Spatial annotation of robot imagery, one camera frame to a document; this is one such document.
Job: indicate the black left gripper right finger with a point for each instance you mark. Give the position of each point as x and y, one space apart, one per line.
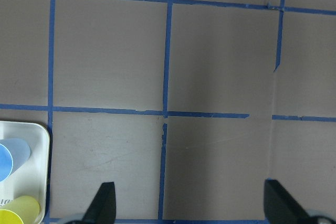
280 207

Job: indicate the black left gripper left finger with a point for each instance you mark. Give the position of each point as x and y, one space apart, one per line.
103 206

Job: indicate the yellow plastic cup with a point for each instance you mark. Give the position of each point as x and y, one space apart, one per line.
24 209

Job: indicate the light blue cup near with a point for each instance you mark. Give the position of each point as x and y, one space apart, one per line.
15 152

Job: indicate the cream plastic tray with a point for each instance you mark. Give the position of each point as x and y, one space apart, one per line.
31 178

